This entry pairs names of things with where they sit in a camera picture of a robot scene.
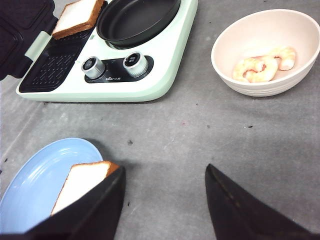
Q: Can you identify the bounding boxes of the mint green hinged lid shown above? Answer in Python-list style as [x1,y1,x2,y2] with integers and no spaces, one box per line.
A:
[0,0,58,80]

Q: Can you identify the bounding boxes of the left silver control knob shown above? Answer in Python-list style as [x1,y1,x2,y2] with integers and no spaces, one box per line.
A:
[81,56,106,80]

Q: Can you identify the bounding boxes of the black frying pan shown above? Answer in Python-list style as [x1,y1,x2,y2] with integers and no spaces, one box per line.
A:
[96,0,181,49]

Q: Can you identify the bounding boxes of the pink shrimp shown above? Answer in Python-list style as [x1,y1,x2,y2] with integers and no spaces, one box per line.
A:
[267,45,296,71]
[232,56,278,83]

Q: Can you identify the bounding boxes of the white bread slice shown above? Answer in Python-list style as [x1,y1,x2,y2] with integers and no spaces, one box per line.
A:
[51,160,120,216]
[52,0,105,40]

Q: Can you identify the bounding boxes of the silver control knob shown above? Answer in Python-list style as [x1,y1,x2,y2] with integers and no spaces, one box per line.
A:
[81,56,106,80]
[122,51,149,78]

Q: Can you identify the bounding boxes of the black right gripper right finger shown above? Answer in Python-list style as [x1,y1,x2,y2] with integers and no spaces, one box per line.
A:
[205,164,320,240]

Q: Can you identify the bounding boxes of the right silver control knob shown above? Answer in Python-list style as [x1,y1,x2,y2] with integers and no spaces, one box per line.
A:
[122,51,149,78]

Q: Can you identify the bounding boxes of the mint green breakfast maker base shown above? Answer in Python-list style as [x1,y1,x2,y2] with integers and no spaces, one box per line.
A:
[16,0,198,103]

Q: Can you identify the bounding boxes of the blue plate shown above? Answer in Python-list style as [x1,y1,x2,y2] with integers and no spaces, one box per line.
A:
[0,138,103,234]

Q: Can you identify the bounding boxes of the beige ribbed bowl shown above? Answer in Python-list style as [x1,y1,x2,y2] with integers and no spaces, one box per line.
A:
[211,9,320,97]

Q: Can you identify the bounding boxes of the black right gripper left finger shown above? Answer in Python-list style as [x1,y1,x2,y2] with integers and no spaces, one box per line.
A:
[0,166,126,240]

